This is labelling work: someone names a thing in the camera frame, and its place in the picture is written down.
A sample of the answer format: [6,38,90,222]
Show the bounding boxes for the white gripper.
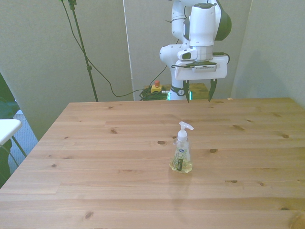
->
[174,55,227,104]

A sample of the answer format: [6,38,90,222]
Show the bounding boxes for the clear sanitizer pump bottle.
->
[169,121,194,174]

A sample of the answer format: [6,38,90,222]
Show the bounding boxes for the yellow emergency stop button box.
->
[151,80,163,94]

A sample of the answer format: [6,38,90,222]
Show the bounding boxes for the black tripod stand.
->
[68,0,99,102]

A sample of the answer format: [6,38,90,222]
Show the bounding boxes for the dark green plant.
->
[0,73,20,187]

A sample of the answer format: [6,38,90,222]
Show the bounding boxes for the white side table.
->
[0,119,27,158]

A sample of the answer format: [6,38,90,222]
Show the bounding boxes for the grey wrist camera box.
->
[193,64,219,73]

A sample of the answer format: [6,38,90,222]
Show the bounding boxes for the coiled green cable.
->
[139,88,171,101]

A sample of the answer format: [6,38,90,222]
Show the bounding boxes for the long black cable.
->
[59,0,168,98]

